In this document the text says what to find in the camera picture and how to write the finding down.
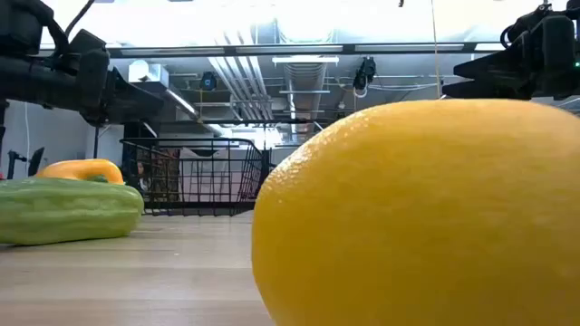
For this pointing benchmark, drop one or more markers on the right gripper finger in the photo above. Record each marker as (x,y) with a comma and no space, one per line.
(489,88)
(498,65)

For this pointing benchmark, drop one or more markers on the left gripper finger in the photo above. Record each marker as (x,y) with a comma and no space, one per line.
(140,113)
(120,93)

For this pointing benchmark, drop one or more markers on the yellow bell pepper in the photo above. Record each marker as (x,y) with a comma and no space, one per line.
(81,169)

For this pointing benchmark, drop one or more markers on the green cucumber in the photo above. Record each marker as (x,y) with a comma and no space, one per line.
(68,210)

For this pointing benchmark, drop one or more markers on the yellow lemon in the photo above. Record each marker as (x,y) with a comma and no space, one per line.
(417,217)

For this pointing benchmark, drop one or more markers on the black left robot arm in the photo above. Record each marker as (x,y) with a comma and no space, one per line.
(27,77)

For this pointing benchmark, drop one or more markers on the person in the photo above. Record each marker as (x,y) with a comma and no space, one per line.
(144,174)

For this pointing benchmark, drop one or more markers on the black device with blue light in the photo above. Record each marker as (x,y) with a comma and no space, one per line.
(208,81)

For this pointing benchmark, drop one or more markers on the black metal table frame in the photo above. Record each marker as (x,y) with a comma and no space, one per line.
(226,50)

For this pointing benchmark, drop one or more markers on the hanging black camera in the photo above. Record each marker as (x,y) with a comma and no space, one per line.
(366,71)

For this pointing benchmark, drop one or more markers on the silver ceiling duct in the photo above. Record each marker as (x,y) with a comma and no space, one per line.
(304,79)

